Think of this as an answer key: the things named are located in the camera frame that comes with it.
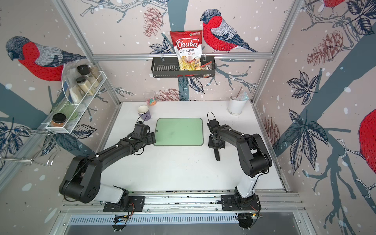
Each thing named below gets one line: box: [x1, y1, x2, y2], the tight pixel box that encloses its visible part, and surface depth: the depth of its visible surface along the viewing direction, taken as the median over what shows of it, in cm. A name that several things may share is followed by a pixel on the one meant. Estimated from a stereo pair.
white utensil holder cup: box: [227, 95, 250, 116], surface depth 108 cm
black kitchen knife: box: [213, 148, 220, 162], surface depth 92 cm
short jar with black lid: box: [50, 113, 67, 127], surface depth 61 cm
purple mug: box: [137, 104, 152, 121], surface depth 106 cm
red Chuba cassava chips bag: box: [169, 29, 203, 71], surface depth 83 cm
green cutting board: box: [153, 117, 204, 147], surface depth 103 cm
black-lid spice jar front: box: [75, 76, 96, 96], surface depth 78 cm
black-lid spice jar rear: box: [77, 64, 103, 83], surface depth 85 cm
